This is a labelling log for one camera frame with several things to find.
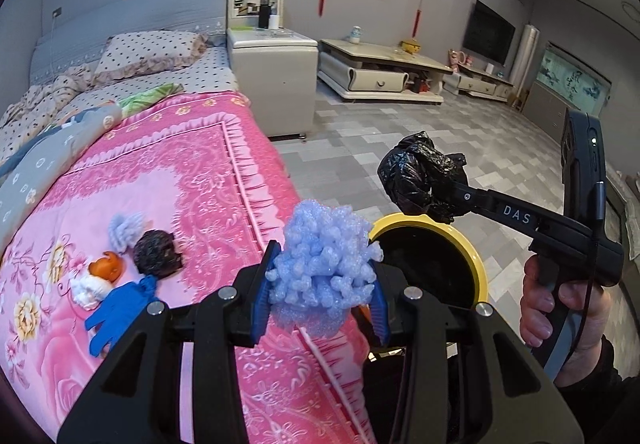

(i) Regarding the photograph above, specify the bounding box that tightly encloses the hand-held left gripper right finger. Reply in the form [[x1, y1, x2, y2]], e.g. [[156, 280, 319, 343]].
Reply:
[[360, 266, 586, 444]]

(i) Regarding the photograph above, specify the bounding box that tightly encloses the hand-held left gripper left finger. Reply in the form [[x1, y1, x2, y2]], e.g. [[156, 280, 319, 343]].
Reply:
[[57, 239, 283, 444]]

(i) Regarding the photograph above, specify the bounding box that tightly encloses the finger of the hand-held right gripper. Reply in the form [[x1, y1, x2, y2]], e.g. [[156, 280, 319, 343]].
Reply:
[[432, 183, 545, 238]]

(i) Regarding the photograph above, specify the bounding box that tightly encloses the black yellow rimmed trash bin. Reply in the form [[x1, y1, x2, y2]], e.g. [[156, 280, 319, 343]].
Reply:
[[367, 213, 490, 360]]

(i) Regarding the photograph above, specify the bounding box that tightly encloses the large light blue foam clump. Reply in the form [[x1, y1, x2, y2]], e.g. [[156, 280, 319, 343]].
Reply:
[[265, 199, 386, 340]]

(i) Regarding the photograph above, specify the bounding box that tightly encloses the black plastic bag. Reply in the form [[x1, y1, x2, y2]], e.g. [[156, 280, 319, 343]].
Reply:
[[377, 131, 468, 225], [134, 230, 182, 276]]

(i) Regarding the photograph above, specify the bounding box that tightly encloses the blue rubber glove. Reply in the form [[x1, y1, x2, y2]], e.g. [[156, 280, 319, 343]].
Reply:
[[84, 275, 161, 359]]

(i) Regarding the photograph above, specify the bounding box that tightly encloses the small light blue foam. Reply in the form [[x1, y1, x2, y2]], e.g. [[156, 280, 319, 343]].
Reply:
[[109, 213, 146, 253]]

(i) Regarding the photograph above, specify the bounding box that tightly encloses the orange toy piece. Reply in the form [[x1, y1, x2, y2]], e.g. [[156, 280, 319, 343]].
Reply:
[[89, 251, 125, 282]]

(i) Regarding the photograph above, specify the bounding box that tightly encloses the white tissue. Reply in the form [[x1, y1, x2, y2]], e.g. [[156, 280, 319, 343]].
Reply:
[[70, 274, 111, 311]]

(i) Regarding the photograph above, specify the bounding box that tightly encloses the person's right forearm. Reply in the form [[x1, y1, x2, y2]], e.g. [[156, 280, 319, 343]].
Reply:
[[557, 334, 640, 444]]

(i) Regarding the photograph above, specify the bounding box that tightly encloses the person's right hand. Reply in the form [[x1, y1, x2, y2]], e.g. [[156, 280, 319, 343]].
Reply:
[[520, 254, 626, 390]]

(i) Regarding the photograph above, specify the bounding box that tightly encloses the white television stand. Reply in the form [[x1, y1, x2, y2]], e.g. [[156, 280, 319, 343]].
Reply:
[[442, 64, 516, 102]]

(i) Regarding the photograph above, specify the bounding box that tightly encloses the grey cabinet with aquarium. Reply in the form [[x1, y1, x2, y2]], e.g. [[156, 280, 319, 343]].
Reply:
[[530, 41, 613, 145]]

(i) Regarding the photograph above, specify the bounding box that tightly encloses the pink floral blanket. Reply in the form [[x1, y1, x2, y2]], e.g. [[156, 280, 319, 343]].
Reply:
[[0, 91, 381, 444]]

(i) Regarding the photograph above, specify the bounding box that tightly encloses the white standing air conditioner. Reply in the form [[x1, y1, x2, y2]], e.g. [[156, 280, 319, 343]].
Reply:
[[515, 24, 542, 104]]

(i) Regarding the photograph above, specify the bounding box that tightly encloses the white marble coffee table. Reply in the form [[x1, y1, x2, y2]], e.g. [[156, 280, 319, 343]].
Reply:
[[318, 38, 453, 104]]

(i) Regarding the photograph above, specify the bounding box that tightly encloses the white bedside nightstand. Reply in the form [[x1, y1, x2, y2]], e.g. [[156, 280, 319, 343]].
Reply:
[[227, 0, 319, 141]]

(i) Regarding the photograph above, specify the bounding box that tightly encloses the green patterned cloth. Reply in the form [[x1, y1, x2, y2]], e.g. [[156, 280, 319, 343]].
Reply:
[[120, 82, 186, 117]]

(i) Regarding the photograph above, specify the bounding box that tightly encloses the white polka dot bedsheet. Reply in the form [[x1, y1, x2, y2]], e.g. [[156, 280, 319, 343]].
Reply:
[[75, 46, 240, 112]]

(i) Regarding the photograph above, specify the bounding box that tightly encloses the grey patterned quilt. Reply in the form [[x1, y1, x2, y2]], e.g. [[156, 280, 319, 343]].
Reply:
[[0, 104, 123, 245]]

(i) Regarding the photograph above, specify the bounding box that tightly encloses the polka dot ruffled pillow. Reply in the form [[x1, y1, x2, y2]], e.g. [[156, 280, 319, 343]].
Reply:
[[95, 30, 208, 79]]

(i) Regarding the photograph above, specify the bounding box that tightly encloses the beige polka dot quilt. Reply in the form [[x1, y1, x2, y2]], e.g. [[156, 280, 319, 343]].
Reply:
[[0, 64, 106, 165]]

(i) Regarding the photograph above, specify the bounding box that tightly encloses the grey upholstered bed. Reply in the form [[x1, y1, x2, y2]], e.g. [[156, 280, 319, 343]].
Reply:
[[0, 0, 381, 444]]

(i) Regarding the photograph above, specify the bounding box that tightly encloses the black cable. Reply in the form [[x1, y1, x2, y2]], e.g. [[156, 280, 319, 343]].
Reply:
[[570, 179, 608, 355]]

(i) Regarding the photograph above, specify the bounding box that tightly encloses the wall mounted television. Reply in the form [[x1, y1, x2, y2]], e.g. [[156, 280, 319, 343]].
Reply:
[[461, 0, 516, 67]]

